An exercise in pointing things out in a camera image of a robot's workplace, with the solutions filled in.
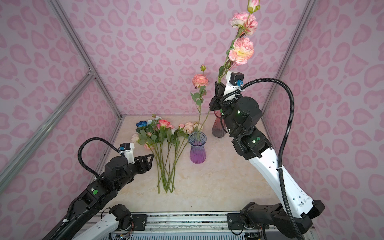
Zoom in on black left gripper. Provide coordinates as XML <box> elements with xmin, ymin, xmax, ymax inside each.
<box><xmin>115</xmin><ymin>152</ymin><xmax>154</xmax><ymax>192</ymax></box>

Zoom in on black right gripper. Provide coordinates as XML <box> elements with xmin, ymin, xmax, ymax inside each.
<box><xmin>210</xmin><ymin>80</ymin><xmax>244</xmax><ymax>136</ymax></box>

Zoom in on pink multi bloom rose stem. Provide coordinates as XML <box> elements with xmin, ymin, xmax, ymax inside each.
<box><xmin>218</xmin><ymin>1</ymin><xmax>261</xmax><ymax>83</ymax></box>

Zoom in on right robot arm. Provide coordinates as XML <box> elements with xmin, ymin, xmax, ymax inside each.
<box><xmin>210</xmin><ymin>82</ymin><xmax>325</xmax><ymax>239</ymax></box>

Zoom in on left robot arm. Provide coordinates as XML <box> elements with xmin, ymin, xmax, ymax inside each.
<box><xmin>43</xmin><ymin>154</ymin><xmax>154</xmax><ymax>240</ymax></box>

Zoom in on red grey glass vase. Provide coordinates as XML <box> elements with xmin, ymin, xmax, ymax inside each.
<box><xmin>212</xmin><ymin>111</ymin><xmax>226</xmax><ymax>138</ymax></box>

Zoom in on purple blue glass vase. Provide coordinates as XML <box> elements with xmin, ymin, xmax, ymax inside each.
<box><xmin>188</xmin><ymin>132</ymin><xmax>207</xmax><ymax>164</ymax></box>

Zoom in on flower bunch on table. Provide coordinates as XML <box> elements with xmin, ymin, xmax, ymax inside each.
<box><xmin>132</xmin><ymin>115</ymin><xmax>196</xmax><ymax>193</ymax></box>

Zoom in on blue flower stem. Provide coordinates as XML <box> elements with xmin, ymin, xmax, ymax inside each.
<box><xmin>136</xmin><ymin>121</ymin><xmax>148</xmax><ymax>128</ymax></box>

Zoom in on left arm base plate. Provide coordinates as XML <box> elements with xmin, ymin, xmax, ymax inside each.
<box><xmin>132</xmin><ymin>214</ymin><xmax>148</xmax><ymax>232</ymax></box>

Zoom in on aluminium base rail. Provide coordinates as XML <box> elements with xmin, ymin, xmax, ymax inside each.
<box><xmin>98</xmin><ymin>211</ymin><xmax>319</xmax><ymax>240</ymax></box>

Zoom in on right black cable conduit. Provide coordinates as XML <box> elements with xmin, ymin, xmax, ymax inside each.
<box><xmin>218</xmin><ymin>77</ymin><xmax>305</xmax><ymax>240</ymax></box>

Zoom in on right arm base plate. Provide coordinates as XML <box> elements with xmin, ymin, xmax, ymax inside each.
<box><xmin>226</xmin><ymin>213</ymin><xmax>245</xmax><ymax>231</ymax></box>

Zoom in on aluminium frame post left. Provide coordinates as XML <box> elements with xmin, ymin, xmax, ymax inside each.
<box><xmin>46</xmin><ymin>0</ymin><xmax>123</xmax><ymax>120</ymax></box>

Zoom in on aluminium frame post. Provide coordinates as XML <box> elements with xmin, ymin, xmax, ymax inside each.
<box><xmin>46</xmin><ymin>0</ymin><xmax>123</xmax><ymax>120</ymax></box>
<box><xmin>260</xmin><ymin>0</ymin><xmax>317</xmax><ymax>116</ymax></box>

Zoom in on aluminium frame post right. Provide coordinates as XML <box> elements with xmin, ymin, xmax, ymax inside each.
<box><xmin>260</xmin><ymin>0</ymin><xmax>317</xmax><ymax>116</ymax></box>

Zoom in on aluminium diagonal frame bar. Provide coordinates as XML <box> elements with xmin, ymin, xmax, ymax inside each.
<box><xmin>1</xmin><ymin>71</ymin><xmax>94</xmax><ymax>193</ymax></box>

